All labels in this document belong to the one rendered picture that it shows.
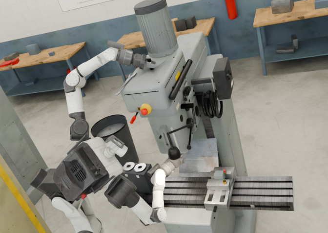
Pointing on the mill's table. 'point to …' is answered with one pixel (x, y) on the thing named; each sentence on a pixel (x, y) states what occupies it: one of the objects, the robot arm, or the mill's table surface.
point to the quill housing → (181, 139)
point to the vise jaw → (218, 184)
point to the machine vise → (224, 199)
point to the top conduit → (180, 80)
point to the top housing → (154, 83)
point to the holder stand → (138, 176)
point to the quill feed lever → (190, 131)
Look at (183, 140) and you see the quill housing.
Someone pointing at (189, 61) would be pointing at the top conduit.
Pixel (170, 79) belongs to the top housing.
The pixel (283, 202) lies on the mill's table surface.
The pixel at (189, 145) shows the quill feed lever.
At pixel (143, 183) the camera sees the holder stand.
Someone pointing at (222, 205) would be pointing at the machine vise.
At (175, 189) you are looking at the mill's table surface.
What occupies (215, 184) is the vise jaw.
